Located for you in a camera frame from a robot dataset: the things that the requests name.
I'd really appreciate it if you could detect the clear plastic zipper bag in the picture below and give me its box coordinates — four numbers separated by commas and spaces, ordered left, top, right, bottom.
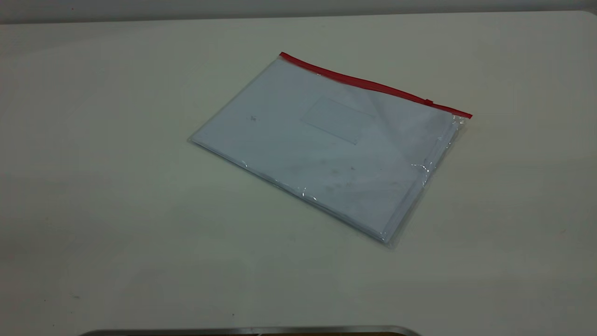
188, 51, 473, 248

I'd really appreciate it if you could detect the grey metal bar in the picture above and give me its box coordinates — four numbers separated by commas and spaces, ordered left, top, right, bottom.
79, 325, 423, 336

